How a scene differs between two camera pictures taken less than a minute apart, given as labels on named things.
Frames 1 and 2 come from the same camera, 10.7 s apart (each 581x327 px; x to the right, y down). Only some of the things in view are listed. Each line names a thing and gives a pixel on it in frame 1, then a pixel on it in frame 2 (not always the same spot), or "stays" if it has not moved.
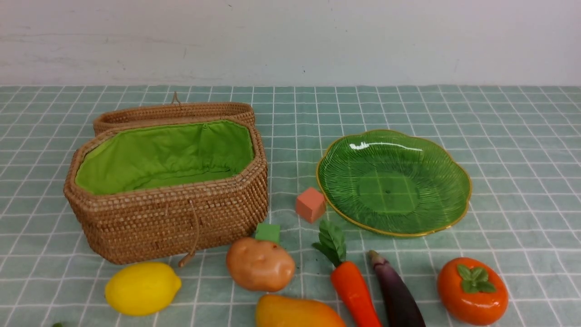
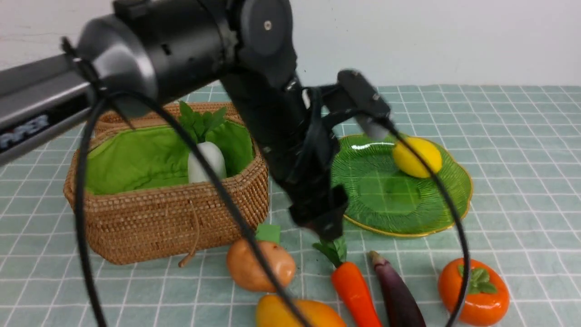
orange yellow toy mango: [277, 310] stays
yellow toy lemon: [142, 289] → [428, 151]
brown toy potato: [259, 265] stays
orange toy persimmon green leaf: [473, 290] stays
